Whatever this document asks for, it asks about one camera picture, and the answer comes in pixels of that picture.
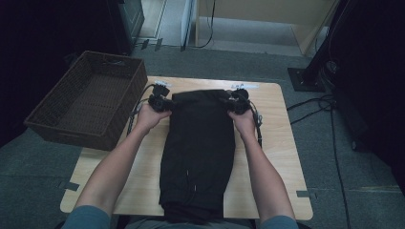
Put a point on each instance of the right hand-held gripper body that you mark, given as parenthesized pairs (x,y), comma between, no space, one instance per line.
(240,101)

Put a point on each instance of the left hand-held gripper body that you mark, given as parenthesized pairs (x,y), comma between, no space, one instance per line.
(160,103)

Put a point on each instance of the black pants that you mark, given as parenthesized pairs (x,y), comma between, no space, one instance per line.
(197,149)

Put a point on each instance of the brown woven basket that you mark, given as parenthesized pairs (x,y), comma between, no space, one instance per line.
(92,101)

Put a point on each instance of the person's left hand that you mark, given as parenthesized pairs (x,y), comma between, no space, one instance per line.
(148,119)

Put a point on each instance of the person's right hand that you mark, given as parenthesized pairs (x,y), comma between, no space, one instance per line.
(246,125)

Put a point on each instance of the black metal stand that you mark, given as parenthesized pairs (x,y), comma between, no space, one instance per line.
(305,81)

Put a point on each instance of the dark cabinet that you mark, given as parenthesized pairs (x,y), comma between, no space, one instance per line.
(127,25)

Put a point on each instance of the white board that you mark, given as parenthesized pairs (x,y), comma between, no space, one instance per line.
(187,22)

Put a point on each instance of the beige wooden furniture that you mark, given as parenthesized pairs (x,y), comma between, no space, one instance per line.
(270,11)

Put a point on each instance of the grey tape strip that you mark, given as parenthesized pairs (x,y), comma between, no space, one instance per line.
(72,186)
(303,194)

